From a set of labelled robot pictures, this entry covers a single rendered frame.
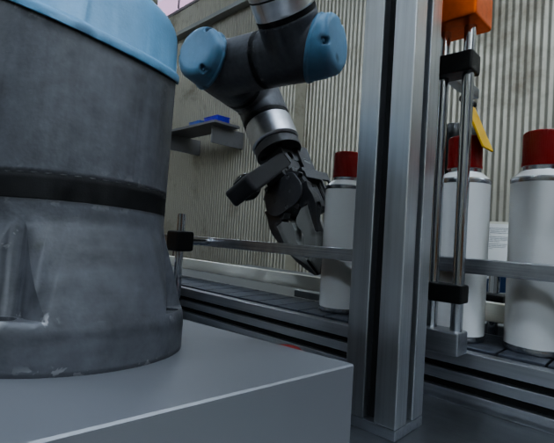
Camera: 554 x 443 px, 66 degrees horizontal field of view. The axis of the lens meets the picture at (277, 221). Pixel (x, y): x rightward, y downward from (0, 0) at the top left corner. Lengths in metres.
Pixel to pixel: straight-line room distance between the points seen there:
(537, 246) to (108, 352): 0.36
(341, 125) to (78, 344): 4.61
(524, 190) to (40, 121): 0.39
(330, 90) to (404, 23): 4.65
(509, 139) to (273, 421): 3.80
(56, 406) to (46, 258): 0.08
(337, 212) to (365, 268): 0.21
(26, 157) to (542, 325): 0.41
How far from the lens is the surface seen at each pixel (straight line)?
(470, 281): 0.46
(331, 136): 4.83
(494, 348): 0.46
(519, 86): 4.07
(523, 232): 0.45
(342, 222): 0.54
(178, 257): 0.64
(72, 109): 0.26
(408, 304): 0.34
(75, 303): 0.24
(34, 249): 0.24
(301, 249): 0.54
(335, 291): 0.54
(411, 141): 0.33
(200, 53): 0.61
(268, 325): 0.57
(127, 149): 0.26
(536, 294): 0.45
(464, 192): 0.40
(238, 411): 0.22
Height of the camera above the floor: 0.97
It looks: 2 degrees up
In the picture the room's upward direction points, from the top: 3 degrees clockwise
